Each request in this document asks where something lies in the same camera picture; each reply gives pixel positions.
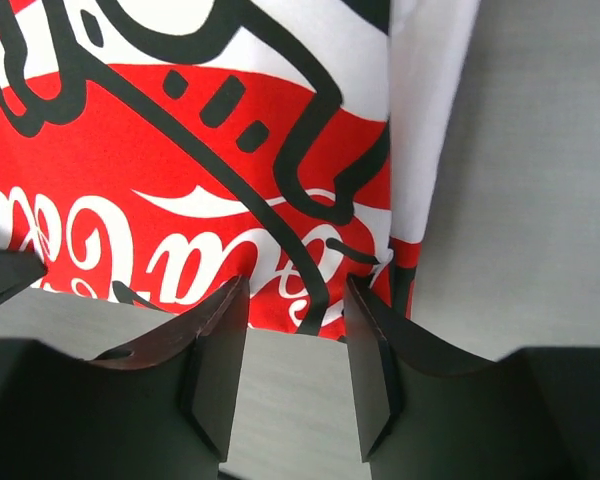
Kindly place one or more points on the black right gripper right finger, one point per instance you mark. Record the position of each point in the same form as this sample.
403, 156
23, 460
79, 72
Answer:
426, 409

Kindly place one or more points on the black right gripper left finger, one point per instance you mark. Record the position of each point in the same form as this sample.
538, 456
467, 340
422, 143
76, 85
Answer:
160, 406

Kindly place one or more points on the white t-shirt with red print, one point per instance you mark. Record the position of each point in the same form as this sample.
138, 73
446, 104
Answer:
152, 150

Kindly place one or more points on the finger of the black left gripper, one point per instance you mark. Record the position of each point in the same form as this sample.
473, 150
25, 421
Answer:
18, 270

